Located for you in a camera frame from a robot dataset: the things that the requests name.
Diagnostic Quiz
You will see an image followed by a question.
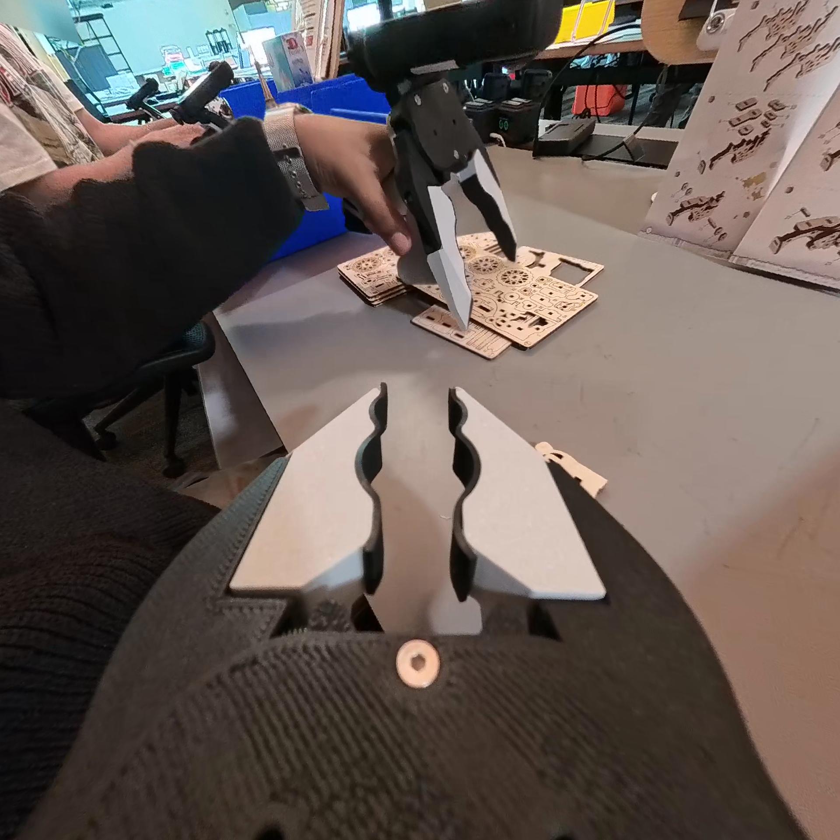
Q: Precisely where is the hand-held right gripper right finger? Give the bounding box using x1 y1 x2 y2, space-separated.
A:
449 386 607 614

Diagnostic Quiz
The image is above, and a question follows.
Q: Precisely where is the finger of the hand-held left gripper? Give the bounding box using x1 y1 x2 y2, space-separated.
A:
423 178 475 332
453 147 521 262

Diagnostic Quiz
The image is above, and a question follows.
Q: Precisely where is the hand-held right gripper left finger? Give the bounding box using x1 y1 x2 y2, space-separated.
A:
228 383 389 616

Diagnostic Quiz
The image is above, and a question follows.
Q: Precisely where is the wooden puzzle sheet with cutouts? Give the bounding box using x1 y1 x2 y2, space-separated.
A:
412 246 605 361

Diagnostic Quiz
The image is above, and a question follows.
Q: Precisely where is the assembled wooden locomotive piece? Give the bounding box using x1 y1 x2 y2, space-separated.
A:
535 441 609 498

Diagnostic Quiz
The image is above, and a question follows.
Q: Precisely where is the wooden puzzle sheet with wheels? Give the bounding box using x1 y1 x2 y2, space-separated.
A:
394 230 599 350

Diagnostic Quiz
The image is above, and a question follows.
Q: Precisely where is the person's left forearm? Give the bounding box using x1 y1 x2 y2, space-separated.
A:
0 118 304 399

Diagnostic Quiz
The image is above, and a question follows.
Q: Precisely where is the grey desk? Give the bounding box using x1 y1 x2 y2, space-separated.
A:
197 141 840 840

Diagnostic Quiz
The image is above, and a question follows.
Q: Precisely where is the person's left hand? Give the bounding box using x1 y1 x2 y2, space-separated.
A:
294 117 414 257

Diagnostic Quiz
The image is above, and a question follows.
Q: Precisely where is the stack of wooden puzzle sheets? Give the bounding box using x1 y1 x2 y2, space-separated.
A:
338 241 427 308

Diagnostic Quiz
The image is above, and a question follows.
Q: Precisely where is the black power adapter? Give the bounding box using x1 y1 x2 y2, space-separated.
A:
533 117 598 158

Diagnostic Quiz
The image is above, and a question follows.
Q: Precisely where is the blue plastic bin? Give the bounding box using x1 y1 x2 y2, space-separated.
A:
220 73 393 262

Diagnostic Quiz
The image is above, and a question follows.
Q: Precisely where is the silver mesh wristwatch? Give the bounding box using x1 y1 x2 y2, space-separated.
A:
262 105 330 212

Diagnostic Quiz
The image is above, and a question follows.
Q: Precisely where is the white and blue carton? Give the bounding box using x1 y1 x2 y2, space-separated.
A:
262 33 317 94

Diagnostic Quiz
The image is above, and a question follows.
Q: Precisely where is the yellow storage bin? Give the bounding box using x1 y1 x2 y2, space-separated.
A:
563 0 618 44

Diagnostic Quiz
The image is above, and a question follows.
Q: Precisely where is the black office chair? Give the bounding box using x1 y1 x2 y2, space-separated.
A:
26 322 217 477

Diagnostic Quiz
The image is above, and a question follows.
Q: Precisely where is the person's black sweater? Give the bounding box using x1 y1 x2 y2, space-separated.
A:
0 387 290 840

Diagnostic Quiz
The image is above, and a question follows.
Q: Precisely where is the folded paper instruction sheet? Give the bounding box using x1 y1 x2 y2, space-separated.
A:
640 0 840 291

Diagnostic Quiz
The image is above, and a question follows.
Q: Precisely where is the black adapter cable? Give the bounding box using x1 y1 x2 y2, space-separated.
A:
577 128 649 165

